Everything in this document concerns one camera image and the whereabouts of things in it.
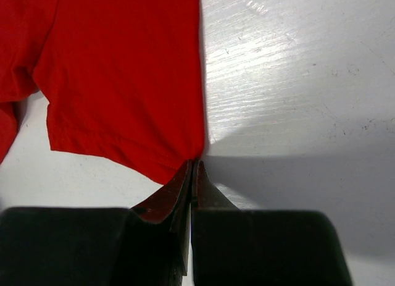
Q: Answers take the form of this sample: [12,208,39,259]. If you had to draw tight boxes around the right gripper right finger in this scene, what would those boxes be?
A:
[191,161,352,285]

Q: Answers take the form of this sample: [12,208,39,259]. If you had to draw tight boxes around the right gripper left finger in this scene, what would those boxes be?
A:
[1,161,192,285]

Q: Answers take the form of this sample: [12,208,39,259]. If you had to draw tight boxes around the red t-shirt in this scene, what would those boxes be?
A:
[1,0,206,184]

